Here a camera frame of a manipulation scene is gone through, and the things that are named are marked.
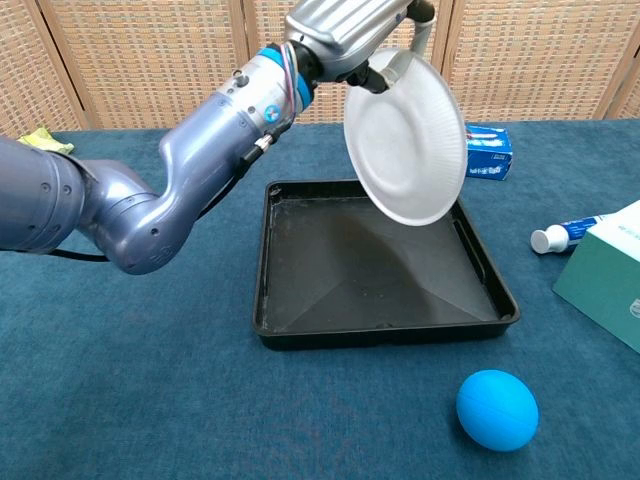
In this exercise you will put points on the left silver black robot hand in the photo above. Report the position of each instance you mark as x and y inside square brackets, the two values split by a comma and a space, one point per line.
[340, 35]

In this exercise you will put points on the white paper plate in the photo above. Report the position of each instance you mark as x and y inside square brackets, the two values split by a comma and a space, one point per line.
[405, 150]

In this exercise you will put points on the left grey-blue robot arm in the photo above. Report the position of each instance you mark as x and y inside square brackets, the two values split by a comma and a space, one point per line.
[200, 160]

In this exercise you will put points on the black square plastic tray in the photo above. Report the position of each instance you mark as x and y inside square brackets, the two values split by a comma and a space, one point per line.
[350, 285]

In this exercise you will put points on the woven wooden folding screen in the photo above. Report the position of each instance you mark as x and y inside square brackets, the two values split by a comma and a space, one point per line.
[150, 60]

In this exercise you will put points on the blue pink cookie box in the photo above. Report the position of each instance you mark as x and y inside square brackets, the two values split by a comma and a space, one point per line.
[492, 155]

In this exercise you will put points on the white blue toothpaste tube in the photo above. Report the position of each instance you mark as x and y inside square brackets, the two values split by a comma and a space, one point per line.
[565, 234]

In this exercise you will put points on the yellow-green snack packet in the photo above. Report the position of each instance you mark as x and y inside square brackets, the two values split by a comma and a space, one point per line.
[47, 142]

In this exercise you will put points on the teal product carton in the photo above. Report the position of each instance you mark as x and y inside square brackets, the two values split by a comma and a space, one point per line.
[610, 280]

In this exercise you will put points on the dark blue felt table cover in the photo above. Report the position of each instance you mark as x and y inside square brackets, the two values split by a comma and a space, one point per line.
[175, 400]

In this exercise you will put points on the blue rubber ball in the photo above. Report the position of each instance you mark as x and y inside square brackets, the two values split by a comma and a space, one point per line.
[497, 410]

